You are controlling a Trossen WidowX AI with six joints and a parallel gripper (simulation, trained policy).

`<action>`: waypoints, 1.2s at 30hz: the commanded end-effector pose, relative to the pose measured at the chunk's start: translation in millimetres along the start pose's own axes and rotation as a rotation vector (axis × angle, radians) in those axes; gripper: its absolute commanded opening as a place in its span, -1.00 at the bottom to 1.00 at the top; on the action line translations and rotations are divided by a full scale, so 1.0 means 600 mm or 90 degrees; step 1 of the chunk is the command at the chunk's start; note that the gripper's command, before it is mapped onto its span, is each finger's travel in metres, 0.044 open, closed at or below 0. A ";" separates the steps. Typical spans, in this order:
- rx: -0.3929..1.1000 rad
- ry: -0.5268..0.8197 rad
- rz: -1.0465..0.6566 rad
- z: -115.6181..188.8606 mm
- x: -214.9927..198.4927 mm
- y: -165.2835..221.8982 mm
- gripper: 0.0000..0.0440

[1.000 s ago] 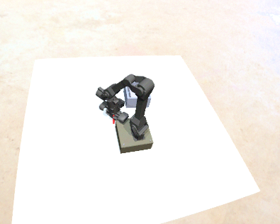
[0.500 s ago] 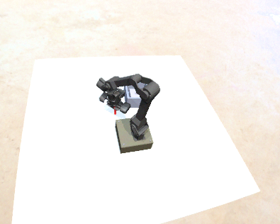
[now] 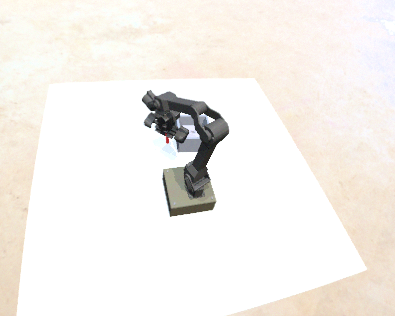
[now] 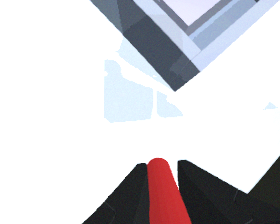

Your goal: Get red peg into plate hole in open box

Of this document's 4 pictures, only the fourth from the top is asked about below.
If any red peg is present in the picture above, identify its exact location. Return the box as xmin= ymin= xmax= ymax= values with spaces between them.
xmin=147 ymin=157 xmax=191 ymax=224

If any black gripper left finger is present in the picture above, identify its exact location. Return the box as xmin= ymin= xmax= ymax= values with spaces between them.
xmin=81 ymin=163 xmax=150 ymax=224

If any white square plate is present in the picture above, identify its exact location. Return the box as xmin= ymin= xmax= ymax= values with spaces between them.
xmin=152 ymin=0 xmax=232 ymax=36

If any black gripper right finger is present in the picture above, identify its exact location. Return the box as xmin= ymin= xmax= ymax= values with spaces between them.
xmin=176 ymin=158 xmax=280 ymax=224

